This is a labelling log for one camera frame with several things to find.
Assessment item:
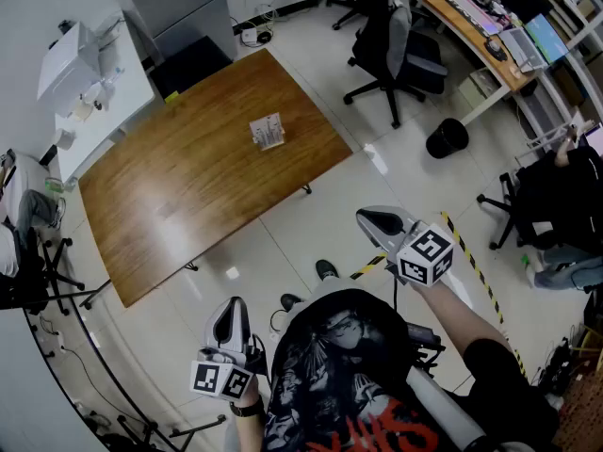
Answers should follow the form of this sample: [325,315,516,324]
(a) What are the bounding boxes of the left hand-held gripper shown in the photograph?
[189,298,269,400]

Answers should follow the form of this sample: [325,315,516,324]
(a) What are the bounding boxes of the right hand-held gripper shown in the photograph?
[356,205,456,289]

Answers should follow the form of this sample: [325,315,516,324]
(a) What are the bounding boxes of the person's right forearm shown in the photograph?
[409,278,510,366]

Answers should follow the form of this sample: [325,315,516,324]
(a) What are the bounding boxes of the person's left forearm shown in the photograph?
[227,377,268,452]

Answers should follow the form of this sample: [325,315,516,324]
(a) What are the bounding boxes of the yellow black floor tape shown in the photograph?
[440,211,528,377]
[350,252,388,281]

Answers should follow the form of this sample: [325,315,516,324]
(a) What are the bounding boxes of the black wristwatch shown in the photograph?
[229,395,266,418]

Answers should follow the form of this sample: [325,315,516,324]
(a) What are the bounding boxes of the light grey trousers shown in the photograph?
[301,275,354,303]

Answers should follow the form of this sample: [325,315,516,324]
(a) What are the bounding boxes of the black waste bin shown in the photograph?
[425,117,470,160]

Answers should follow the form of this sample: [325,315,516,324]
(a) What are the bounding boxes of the black printed t-shirt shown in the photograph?
[262,288,562,452]

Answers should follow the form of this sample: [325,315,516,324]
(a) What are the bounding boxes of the whiteboard on wheeled stand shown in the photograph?
[0,278,228,452]

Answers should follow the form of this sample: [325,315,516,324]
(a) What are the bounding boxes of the black grey office chair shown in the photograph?
[342,0,449,130]

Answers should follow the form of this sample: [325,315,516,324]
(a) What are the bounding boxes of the white cylinder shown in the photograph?
[407,367,489,452]

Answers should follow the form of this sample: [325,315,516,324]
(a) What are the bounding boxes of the long wooden desk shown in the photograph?
[407,0,539,126]

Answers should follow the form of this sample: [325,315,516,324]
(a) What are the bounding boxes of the monitor with pink screen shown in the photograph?
[583,122,603,157]

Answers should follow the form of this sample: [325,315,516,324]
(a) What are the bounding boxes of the white keyboard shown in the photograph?
[444,0,501,38]

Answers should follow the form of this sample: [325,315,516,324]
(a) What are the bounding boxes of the laptop with teal screen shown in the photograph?
[497,13,571,73]

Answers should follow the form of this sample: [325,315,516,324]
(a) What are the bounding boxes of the grey mug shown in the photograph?
[54,127,77,152]

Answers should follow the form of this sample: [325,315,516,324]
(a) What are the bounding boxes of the white side table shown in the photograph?
[53,9,156,184]

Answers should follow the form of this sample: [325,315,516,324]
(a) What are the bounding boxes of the brown perforated mat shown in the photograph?
[551,369,603,452]

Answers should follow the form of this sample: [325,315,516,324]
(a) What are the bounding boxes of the white mug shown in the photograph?
[84,82,108,108]

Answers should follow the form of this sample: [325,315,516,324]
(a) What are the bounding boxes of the white shelf rack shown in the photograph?
[515,0,603,154]

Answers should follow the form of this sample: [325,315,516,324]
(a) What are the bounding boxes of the clear water bottle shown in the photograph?
[100,66,126,87]

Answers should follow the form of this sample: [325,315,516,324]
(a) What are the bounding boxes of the grey refrigerator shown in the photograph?
[117,0,237,64]

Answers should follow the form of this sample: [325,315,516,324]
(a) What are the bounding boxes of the white printer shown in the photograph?
[36,20,103,115]

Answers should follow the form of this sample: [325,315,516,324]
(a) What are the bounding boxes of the black device with cables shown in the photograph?
[405,321,447,372]

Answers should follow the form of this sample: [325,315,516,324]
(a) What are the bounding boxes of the bundle of black cables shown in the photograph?
[530,335,603,397]

